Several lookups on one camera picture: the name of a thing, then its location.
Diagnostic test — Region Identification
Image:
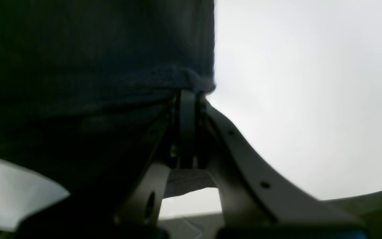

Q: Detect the black t-shirt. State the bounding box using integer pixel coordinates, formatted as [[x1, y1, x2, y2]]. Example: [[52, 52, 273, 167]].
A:
[[0, 0, 215, 239]]

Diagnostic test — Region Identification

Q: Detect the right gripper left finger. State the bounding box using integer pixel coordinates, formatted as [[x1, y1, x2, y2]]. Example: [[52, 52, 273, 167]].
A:
[[113, 90, 197, 226]]

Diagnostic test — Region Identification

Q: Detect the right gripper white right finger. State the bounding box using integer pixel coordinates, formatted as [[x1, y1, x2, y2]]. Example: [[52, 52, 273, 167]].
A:
[[196, 94, 360, 233]]

